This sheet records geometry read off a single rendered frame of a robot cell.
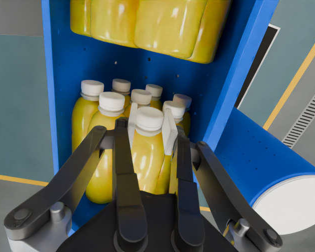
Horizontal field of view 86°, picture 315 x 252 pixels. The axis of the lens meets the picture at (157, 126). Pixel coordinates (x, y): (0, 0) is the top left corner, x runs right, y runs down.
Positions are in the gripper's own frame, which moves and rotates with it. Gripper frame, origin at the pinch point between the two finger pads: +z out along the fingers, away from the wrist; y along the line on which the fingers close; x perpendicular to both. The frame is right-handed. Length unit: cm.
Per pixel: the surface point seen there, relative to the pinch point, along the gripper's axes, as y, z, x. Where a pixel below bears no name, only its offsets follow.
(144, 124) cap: -0.6, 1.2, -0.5
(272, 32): 78, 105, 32
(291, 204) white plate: 51, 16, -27
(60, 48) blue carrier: -14.5, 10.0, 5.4
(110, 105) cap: -5.8, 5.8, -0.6
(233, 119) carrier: 47, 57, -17
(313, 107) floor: 156, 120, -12
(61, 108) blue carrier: -14.5, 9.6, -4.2
